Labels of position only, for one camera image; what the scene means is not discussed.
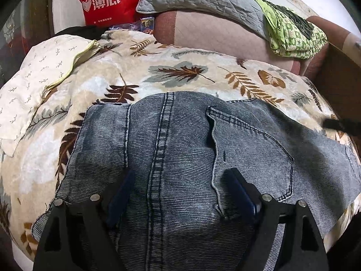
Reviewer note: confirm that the white sprig-print pillow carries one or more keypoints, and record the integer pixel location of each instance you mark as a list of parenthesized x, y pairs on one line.
[(36, 73)]

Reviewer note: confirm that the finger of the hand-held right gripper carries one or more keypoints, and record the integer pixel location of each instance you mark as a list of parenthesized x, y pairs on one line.
[(335, 124)]

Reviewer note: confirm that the grey-blue denim pants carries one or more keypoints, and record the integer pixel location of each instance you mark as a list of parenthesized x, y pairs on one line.
[(180, 152)]

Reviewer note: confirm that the red shopping bag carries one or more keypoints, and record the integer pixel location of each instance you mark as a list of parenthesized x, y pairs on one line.
[(112, 2)]

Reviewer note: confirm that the beige leaf-print blanket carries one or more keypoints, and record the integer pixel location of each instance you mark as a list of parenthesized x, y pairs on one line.
[(118, 70)]

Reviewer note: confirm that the black cloth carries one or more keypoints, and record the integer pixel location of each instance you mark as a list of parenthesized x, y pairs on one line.
[(81, 31)]

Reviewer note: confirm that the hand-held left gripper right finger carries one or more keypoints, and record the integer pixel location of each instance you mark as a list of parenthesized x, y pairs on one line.
[(243, 192)]

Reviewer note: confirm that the pink quilted mattress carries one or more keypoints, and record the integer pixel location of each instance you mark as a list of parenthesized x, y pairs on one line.
[(214, 31)]

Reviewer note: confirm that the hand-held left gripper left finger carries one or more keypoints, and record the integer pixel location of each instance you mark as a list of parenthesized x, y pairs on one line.
[(121, 200)]

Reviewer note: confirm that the small blue box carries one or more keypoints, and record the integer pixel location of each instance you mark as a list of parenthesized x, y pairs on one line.
[(147, 24)]

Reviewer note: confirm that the green patterned cloth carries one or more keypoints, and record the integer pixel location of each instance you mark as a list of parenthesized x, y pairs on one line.
[(290, 34)]

